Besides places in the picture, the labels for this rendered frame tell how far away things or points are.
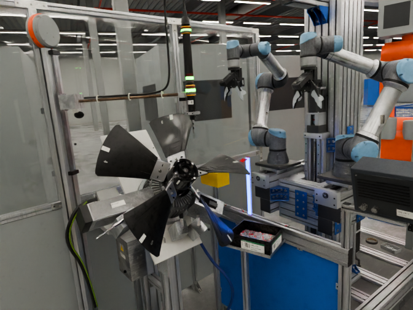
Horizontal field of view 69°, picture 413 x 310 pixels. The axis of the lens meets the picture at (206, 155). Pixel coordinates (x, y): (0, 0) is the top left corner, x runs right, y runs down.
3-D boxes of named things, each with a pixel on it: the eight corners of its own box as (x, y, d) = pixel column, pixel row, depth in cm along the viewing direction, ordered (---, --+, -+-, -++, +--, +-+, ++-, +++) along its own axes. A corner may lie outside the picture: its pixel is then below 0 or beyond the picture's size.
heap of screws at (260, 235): (232, 245, 144) (232, 238, 144) (245, 233, 156) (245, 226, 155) (269, 254, 134) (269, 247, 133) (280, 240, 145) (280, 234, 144)
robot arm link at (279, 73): (293, 90, 209) (263, 53, 171) (278, 90, 216) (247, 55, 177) (295, 74, 211) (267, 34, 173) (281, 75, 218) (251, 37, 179)
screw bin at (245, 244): (228, 246, 144) (227, 232, 143) (243, 232, 158) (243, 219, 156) (270, 257, 132) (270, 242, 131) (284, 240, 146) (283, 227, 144)
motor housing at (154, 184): (152, 227, 137) (161, 216, 127) (133, 184, 145) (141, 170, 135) (192, 212, 151) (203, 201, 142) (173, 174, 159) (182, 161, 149)
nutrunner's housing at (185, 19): (187, 120, 132) (178, 9, 123) (190, 119, 136) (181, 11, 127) (195, 120, 131) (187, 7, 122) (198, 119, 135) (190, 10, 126)
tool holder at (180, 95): (177, 115, 131) (176, 92, 129) (183, 114, 138) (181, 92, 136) (197, 114, 129) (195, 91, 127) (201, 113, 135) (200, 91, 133)
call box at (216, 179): (201, 185, 190) (200, 169, 188) (212, 181, 197) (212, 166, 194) (217, 190, 178) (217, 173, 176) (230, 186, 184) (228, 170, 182)
